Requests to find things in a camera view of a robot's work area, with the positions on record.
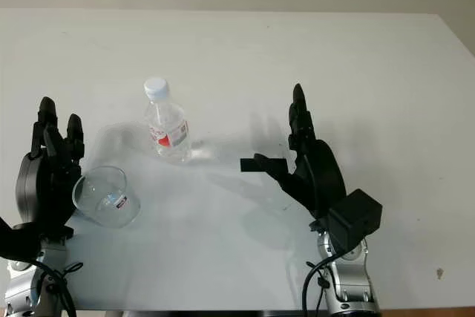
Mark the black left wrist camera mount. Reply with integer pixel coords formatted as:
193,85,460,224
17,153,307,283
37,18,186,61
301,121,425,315
0,216,73,261

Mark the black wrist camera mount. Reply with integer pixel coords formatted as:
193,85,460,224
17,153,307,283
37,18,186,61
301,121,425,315
0,216,73,261
308,189,384,255

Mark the clear glass cup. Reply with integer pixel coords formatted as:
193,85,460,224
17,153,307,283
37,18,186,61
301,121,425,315
72,166,142,230

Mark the clear plastic water bottle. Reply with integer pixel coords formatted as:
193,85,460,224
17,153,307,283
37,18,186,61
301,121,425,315
143,77,193,164

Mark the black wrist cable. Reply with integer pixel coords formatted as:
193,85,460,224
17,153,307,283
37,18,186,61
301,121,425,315
301,246,342,313
35,253,85,317

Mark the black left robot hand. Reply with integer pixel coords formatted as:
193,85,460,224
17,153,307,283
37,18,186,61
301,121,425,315
15,96,87,238

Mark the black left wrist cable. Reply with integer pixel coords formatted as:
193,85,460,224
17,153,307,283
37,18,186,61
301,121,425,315
35,253,85,317

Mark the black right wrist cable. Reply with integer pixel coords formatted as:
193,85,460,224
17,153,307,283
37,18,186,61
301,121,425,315
301,246,342,313

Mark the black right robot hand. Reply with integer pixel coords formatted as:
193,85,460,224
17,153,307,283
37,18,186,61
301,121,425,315
240,82,348,220

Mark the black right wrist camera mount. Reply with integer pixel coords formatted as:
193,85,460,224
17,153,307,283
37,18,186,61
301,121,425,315
308,189,384,255

